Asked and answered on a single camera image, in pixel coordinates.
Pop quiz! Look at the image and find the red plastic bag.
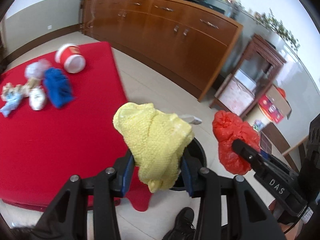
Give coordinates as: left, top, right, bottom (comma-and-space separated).
212, 110, 260, 176

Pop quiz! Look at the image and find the long wooden sideboard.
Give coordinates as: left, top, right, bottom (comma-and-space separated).
81, 0, 243, 100

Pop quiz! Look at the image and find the red tablecloth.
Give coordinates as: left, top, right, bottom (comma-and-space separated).
1, 42, 127, 210

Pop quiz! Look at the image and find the green vine plant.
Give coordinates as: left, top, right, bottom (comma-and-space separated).
255, 8, 300, 53

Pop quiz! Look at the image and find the light blue face mask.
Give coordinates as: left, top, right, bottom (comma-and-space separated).
1, 92, 23, 118

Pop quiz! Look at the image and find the blue towel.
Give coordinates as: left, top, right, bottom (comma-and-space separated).
43, 67, 74, 108

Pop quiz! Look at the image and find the black shoe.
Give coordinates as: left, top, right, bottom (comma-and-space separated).
162, 207, 195, 240

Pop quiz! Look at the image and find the cardboard box red print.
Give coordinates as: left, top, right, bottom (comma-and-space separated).
258, 85, 292, 124

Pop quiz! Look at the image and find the white crumpled plastic bag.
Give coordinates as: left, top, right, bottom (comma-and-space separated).
29, 87, 47, 111

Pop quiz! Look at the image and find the black trash bin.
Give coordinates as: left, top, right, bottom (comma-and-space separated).
170, 138, 207, 197

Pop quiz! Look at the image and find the white hanging cable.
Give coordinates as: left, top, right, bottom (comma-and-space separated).
86, 0, 97, 29

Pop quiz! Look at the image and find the clear crumpled plastic bag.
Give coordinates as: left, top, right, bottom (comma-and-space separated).
24, 59, 52, 80

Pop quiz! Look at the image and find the red paper cup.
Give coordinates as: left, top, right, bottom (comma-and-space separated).
54, 43, 86, 74

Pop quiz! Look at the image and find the beige crumpled paper bag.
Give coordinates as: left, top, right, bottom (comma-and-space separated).
1, 77, 41, 102

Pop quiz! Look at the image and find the yellow towel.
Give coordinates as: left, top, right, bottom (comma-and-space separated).
113, 102, 194, 193

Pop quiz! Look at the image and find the dark wooden stand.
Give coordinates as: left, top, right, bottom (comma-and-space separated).
210, 34, 286, 118

